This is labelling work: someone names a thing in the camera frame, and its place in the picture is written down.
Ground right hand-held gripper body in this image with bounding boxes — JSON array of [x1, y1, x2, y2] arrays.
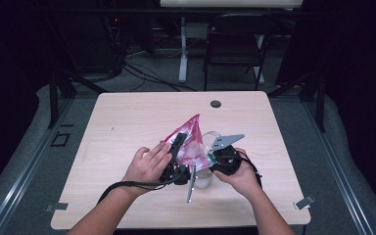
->
[[210, 133, 246, 176]]

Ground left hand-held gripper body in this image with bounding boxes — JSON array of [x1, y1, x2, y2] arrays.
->
[[159, 163, 198, 204]]

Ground white and red seasoning bag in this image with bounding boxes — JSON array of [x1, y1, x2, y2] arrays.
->
[[160, 114, 217, 171]]

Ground clear plastic jar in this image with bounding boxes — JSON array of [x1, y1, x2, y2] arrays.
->
[[192, 130, 223, 189]]

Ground person's right hand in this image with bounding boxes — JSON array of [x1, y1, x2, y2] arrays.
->
[[213, 147, 262, 197]]

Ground person's left hand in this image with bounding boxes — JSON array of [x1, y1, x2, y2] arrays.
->
[[121, 142, 174, 194]]

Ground grey tape piece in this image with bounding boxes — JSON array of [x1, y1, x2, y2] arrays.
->
[[44, 202, 69, 213], [293, 195, 316, 211]]

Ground black metal stand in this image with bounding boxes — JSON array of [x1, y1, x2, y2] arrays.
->
[[47, 70, 110, 129], [267, 70, 327, 133]]

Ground black folding chair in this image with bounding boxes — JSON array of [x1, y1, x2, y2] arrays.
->
[[204, 13, 277, 92]]

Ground white desk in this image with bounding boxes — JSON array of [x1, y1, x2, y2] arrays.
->
[[160, 0, 305, 85]]

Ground right hand-held gripper cable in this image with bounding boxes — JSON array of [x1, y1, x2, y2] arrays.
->
[[238, 151, 264, 190]]

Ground hand-held gripper cable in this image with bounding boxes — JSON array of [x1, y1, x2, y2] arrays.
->
[[97, 174, 185, 205], [238, 151, 264, 190]]

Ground left hand-held gripper cable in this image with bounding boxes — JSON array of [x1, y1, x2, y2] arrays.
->
[[97, 174, 185, 205]]

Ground black floor cables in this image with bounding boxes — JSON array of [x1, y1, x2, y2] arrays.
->
[[121, 62, 198, 93]]

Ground metal floor rail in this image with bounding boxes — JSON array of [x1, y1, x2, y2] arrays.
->
[[302, 97, 376, 235], [0, 97, 76, 235]]

